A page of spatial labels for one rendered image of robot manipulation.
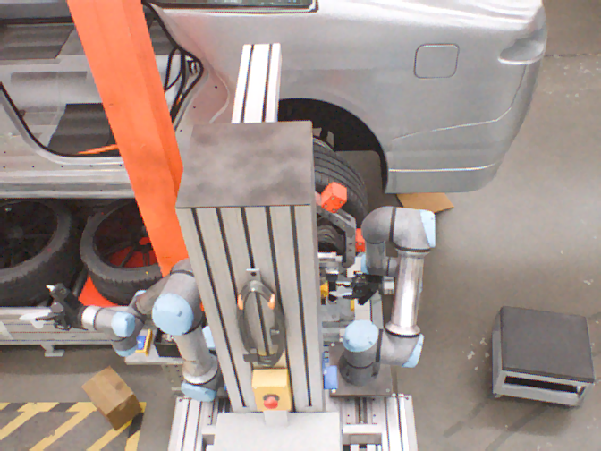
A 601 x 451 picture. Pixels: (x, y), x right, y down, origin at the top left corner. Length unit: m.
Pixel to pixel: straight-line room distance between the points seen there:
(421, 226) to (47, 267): 2.06
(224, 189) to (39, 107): 2.81
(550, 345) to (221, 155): 2.16
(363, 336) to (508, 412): 1.30
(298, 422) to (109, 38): 1.23
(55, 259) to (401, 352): 1.97
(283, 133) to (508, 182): 3.12
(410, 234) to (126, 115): 1.01
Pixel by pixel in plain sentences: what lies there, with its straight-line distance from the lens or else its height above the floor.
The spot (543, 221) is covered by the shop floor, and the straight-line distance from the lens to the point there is 4.05.
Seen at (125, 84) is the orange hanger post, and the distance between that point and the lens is 2.03.
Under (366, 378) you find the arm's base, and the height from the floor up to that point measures 0.85.
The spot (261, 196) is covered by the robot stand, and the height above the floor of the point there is 2.03.
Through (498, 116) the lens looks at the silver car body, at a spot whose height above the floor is 1.19.
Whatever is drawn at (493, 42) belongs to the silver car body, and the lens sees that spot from 2.55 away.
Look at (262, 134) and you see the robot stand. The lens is 1.25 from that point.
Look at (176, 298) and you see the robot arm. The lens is 1.72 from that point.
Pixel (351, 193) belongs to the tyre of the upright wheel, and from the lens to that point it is 2.51.
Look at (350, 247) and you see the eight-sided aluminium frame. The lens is 2.59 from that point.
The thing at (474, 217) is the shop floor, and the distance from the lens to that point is 3.97.
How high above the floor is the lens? 2.79
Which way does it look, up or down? 46 degrees down
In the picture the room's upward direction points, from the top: 5 degrees counter-clockwise
